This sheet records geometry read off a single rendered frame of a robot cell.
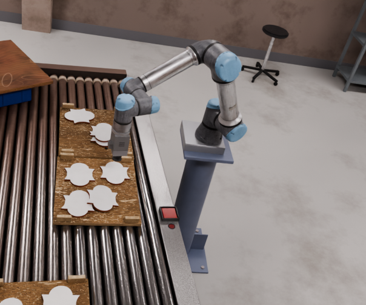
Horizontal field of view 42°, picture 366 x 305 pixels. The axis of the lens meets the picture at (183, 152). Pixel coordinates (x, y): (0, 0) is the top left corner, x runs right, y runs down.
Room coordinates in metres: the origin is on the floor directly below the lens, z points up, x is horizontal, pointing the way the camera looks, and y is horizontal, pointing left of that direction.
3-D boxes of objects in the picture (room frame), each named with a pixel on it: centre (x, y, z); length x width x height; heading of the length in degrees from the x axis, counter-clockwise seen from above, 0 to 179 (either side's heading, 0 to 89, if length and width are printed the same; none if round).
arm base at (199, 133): (2.13, -0.11, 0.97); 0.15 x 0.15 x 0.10
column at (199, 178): (2.13, -0.11, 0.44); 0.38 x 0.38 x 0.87; 14
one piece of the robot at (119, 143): (1.62, 0.29, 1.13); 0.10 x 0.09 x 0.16; 115
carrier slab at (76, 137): (1.90, 0.45, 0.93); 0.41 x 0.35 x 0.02; 19
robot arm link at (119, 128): (1.62, 0.28, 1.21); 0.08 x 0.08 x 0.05
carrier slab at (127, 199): (1.50, 0.32, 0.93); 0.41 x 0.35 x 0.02; 18
